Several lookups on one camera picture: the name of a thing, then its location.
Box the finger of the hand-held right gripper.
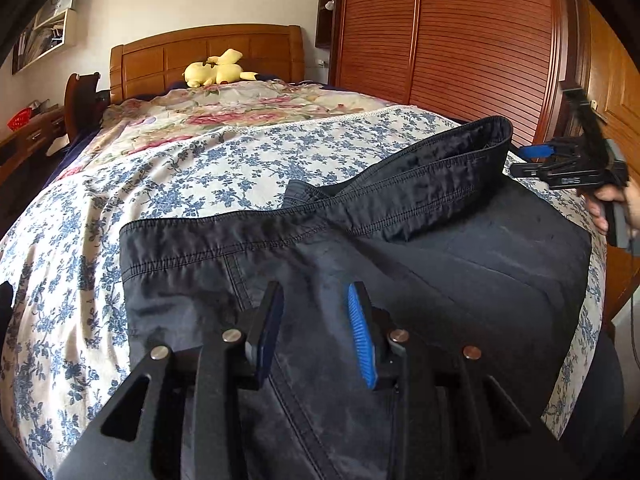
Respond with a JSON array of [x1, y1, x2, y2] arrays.
[[517, 144, 557, 160], [509, 162, 551, 179]]

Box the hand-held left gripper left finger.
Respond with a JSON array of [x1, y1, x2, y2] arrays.
[[55, 281, 285, 480]]

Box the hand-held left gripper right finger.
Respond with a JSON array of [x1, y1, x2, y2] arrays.
[[347, 282, 586, 480]]

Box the dark grey trousers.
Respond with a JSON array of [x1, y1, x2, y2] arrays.
[[120, 116, 593, 480]]

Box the person's right hand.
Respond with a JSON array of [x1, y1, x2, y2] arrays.
[[587, 186, 640, 234]]

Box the wooden louvered wardrobe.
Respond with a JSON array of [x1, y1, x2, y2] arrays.
[[332, 0, 591, 148]]

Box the blue floral bedsheet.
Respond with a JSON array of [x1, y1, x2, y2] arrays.
[[0, 105, 608, 480]]

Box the person's dark clothing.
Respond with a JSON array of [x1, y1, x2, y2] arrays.
[[562, 327, 628, 480]]

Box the pink floral quilt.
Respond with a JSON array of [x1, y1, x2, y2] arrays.
[[70, 80, 396, 161]]

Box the yellow plush toy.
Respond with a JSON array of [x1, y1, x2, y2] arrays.
[[182, 48, 258, 88]]

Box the black cloth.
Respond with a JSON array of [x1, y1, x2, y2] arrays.
[[0, 281, 16, 346]]

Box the wooden chair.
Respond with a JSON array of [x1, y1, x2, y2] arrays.
[[64, 73, 108, 143]]

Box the wooden bed headboard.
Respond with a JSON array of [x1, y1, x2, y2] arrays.
[[110, 24, 304, 103]]

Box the wooden desk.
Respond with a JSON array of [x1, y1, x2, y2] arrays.
[[0, 105, 68, 221]]

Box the white wall shelf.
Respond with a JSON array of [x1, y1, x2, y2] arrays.
[[12, 0, 78, 73]]

